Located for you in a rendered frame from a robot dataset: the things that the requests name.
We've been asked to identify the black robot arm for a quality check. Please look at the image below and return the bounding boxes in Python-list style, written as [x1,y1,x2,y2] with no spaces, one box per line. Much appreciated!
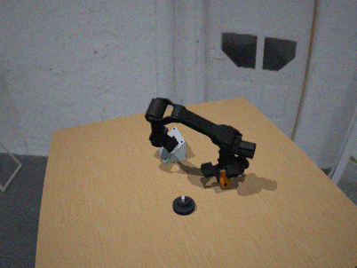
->
[145,98,257,178]

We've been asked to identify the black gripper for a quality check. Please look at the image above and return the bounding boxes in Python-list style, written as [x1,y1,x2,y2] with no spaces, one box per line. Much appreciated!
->
[201,150,250,183]

